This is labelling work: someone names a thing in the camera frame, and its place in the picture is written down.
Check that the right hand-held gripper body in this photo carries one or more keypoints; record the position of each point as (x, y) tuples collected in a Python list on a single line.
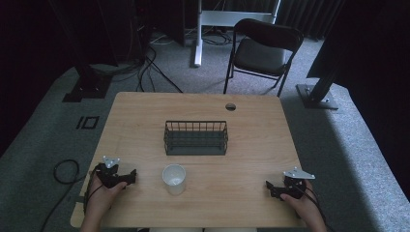
[(295, 183)]

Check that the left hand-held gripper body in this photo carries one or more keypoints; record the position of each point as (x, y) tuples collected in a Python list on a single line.
[(108, 175)]

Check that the white cup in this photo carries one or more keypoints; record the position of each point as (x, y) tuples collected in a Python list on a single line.
[(174, 179)]

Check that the person's left hand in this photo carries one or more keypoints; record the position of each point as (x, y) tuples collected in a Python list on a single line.
[(102, 193)]

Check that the person's right hand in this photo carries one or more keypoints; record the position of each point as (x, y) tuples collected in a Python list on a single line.
[(303, 203)]

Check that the black stand with bolted base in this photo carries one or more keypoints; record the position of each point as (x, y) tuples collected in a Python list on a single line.
[(317, 95)]

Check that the dark curtain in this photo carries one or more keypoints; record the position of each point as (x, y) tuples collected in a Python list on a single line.
[(374, 80)]

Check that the black folding chair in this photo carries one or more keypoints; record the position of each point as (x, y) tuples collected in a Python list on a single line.
[(261, 54)]

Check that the black stand with base plate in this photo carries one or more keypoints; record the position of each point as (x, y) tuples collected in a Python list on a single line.
[(88, 83)]

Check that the white desk frame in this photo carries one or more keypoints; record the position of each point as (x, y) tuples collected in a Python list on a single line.
[(206, 19)]

